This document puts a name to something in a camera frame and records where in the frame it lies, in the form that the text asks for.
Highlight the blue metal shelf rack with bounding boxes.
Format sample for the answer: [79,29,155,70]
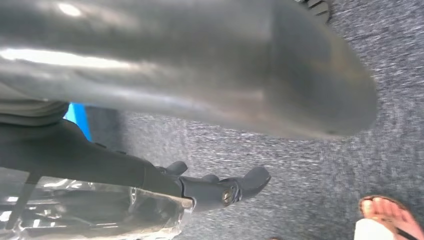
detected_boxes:
[62,101,94,142]

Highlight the person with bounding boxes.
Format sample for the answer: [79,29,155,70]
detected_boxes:
[353,195,424,240]

